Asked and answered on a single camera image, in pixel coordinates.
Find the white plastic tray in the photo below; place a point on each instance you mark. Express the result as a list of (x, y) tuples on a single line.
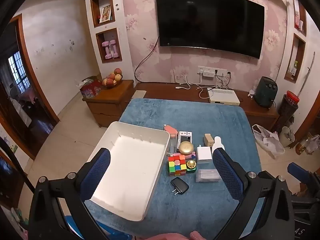
[(130, 160)]

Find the white digital camera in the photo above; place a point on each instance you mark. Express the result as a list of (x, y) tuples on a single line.
[(185, 138)]

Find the white wall shelf unit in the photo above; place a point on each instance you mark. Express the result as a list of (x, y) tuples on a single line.
[(87, 30)]

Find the white plastic bag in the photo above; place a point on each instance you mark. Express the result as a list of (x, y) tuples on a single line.
[(268, 140)]

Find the white bucket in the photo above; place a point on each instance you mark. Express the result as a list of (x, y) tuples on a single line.
[(287, 136)]

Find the red lidded container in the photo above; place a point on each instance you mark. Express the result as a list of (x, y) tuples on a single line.
[(293, 97)]

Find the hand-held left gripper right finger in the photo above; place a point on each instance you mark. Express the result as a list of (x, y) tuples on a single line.
[(227, 172)]

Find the wooden side cabinet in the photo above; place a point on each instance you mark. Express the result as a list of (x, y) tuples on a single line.
[(110, 107)]

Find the gold bell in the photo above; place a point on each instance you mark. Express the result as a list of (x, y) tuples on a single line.
[(191, 165)]

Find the dark wicker basket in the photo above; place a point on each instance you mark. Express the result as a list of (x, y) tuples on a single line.
[(287, 115)]

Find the white power strip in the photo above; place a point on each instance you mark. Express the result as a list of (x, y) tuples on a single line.
[(208, 74)]

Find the colourful puzzle cube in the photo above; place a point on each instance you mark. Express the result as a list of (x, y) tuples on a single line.
[(177, 166)]

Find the pink dumbbell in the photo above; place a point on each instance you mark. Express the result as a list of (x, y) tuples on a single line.
[(107, 50), (115, 48)]

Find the person's left hand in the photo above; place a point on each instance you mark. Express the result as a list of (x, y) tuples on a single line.
[(175, 237)]

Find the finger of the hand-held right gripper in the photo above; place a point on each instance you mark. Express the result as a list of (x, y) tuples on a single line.
[(298, 170)]

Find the red gift box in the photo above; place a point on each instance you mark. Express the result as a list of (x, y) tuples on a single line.
[(90, 91)]

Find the clear plastic box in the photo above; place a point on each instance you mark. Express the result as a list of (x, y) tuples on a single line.
[(207, 175)]

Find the blue fleece blanket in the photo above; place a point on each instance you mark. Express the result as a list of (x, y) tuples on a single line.
[(200, 120)]

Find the white plastic bottle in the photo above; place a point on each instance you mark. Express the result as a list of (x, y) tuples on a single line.
[(217, 142)]

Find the pink tube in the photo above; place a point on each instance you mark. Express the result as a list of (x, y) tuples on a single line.
[(193, 155)]

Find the black flat television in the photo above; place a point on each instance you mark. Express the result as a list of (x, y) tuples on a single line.
[(210, 20)]

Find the picture book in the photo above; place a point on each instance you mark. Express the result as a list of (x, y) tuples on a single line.
[(105, 13)]

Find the gold round compact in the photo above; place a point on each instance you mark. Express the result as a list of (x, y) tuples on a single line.
[(186, 148)]

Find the black plug charger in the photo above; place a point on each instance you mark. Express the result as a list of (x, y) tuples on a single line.
[(180, 185)]

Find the clear bottle with pink cap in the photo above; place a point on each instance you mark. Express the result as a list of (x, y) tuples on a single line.
[(172, 140)]

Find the white cube charger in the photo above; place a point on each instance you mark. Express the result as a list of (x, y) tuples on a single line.
[(204, 155)]

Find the wooden door frame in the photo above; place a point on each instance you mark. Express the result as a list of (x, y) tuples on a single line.
[(30, 62)]

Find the small beige box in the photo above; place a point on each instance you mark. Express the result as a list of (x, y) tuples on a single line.
[(208, 139)]

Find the stuffed toy figure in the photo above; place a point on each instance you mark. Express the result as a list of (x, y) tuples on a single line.
[(112, 80)]

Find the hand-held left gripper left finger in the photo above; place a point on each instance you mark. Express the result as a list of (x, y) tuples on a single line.
[(98, 170)]

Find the low wooden television cabinet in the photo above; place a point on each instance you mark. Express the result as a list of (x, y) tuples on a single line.
[(162, 91)]

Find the white set-top box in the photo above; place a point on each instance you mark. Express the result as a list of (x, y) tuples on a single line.
[(222, 97)]

